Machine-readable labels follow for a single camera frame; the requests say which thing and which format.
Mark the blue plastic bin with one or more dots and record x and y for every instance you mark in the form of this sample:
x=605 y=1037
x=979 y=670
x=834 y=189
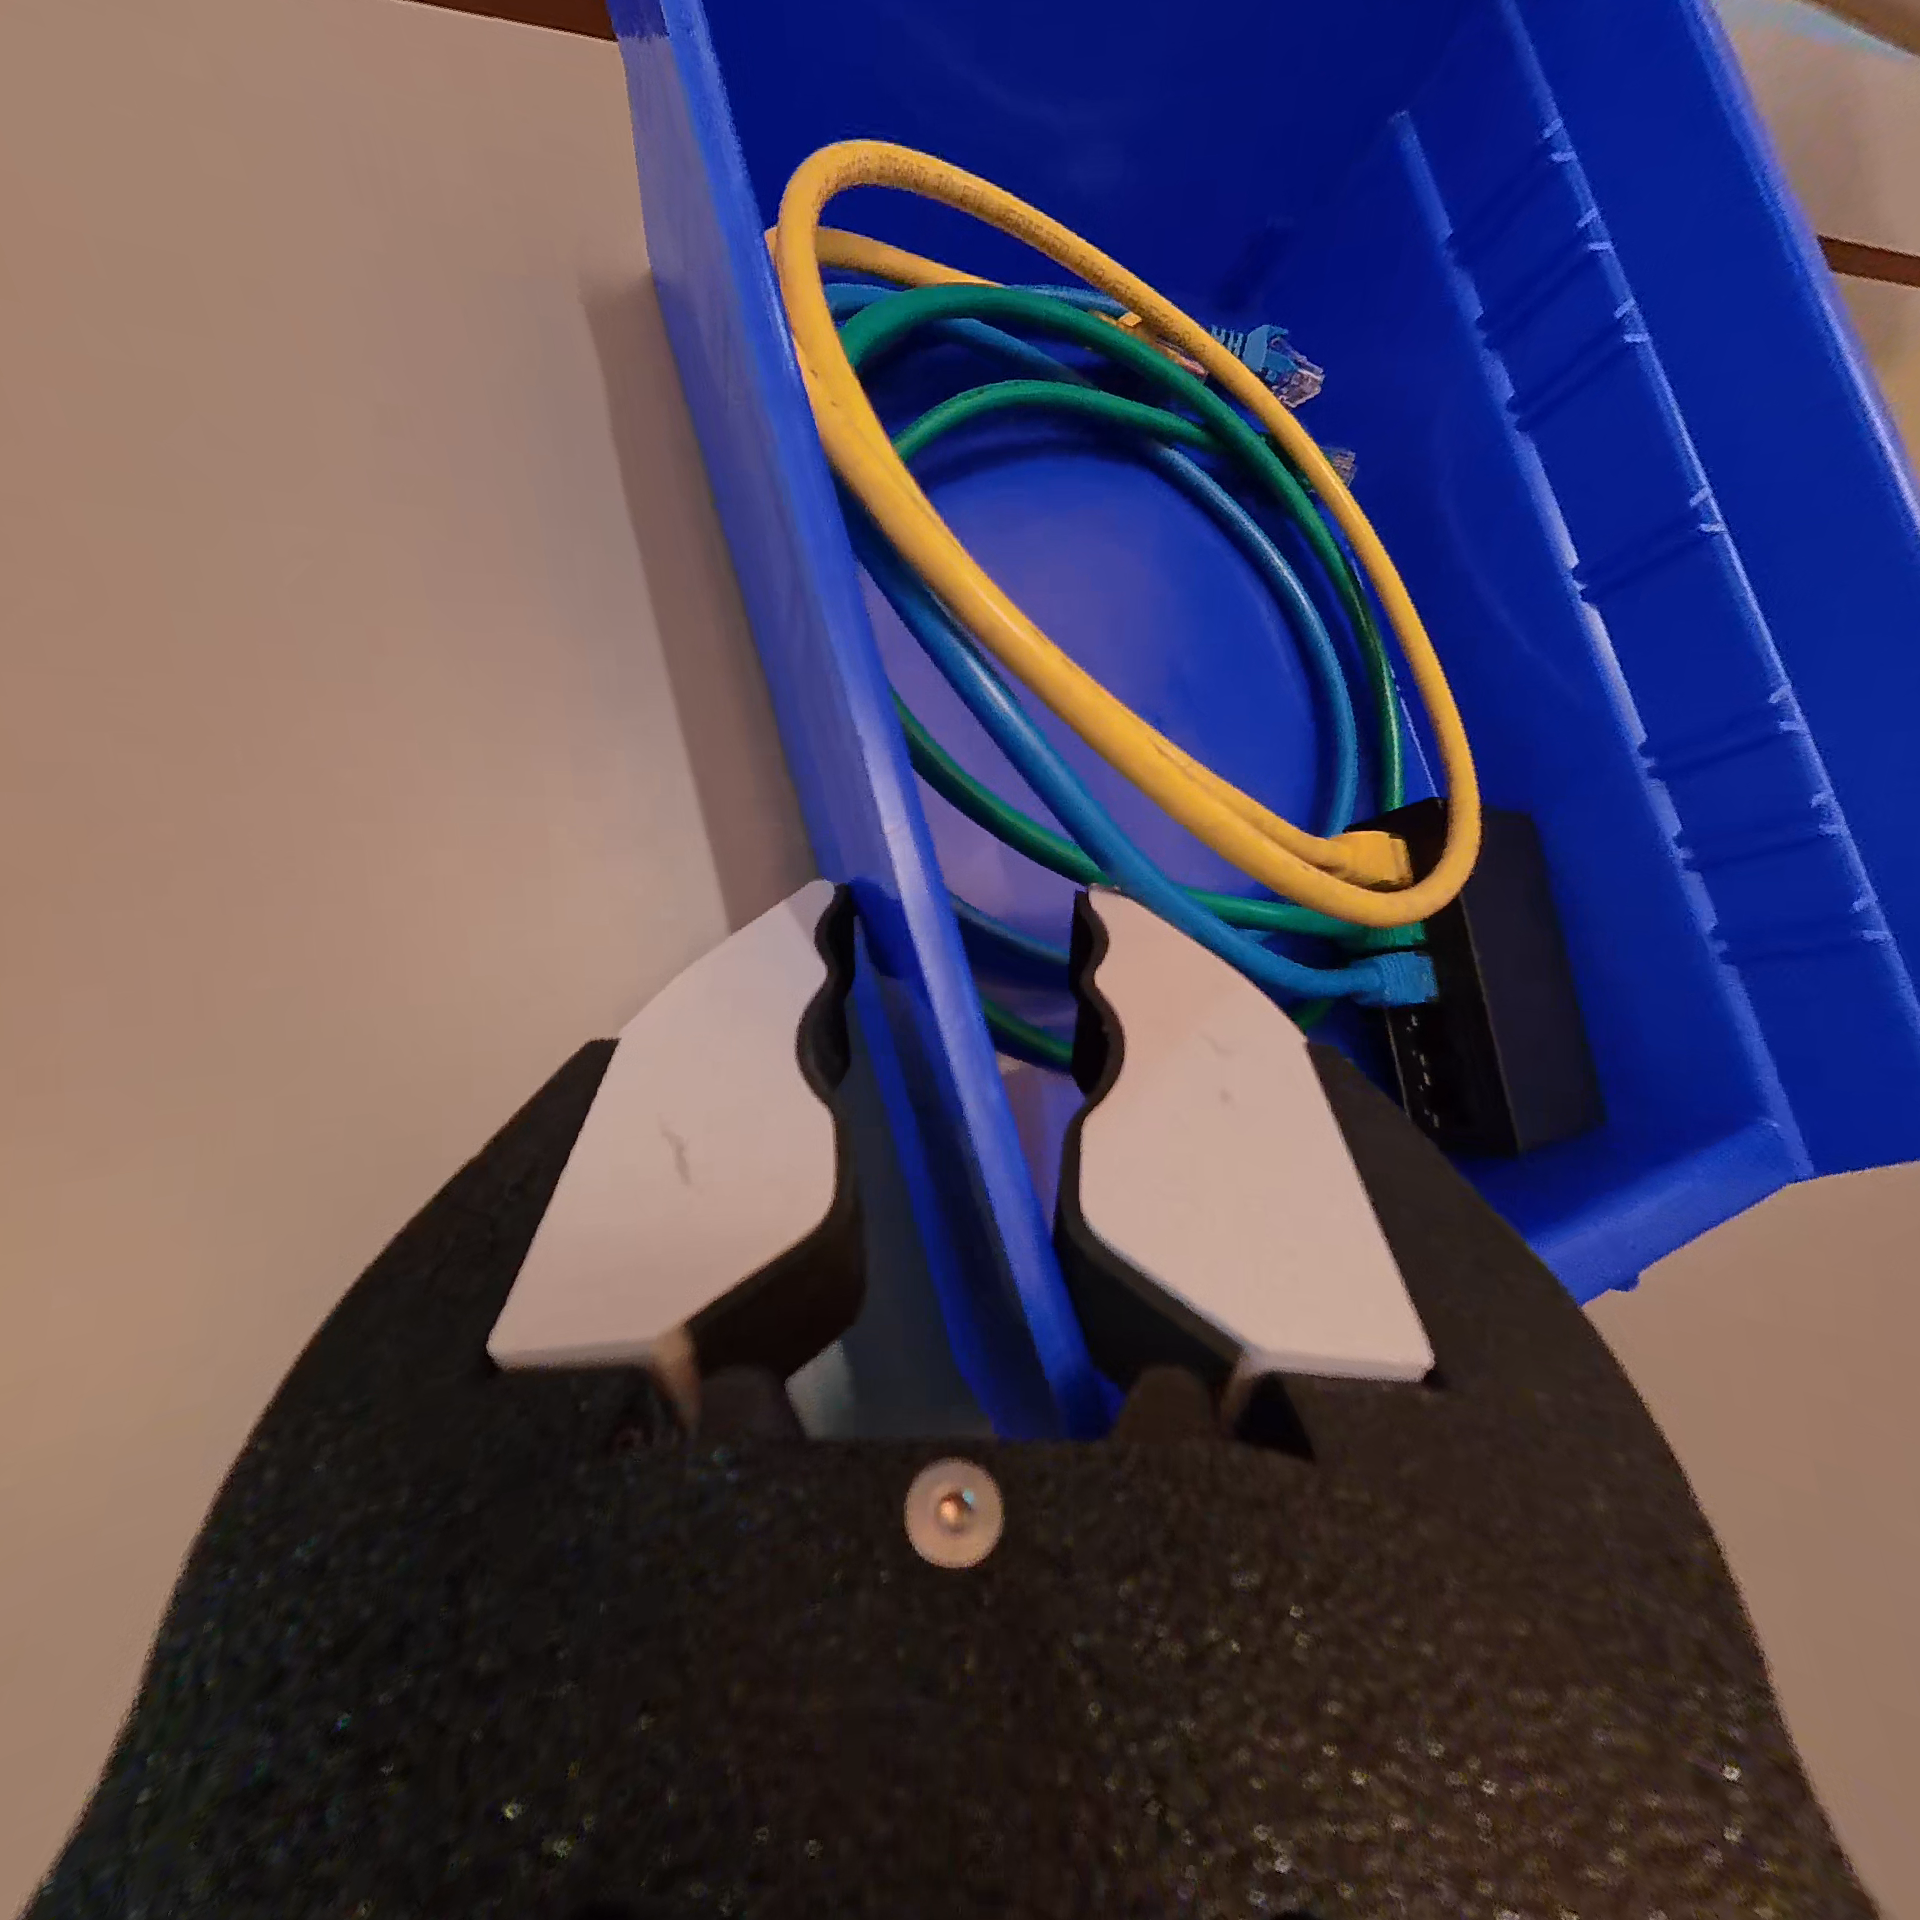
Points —
x=1651 y=452

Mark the black network switch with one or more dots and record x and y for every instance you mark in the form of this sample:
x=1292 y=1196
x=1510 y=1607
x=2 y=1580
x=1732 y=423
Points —
x=1515 y=991

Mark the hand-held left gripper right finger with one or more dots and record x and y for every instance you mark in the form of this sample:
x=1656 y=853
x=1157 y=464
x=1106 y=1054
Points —
x=1243 y=1186

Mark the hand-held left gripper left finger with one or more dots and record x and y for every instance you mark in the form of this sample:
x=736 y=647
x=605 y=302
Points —
x=675 y=1141

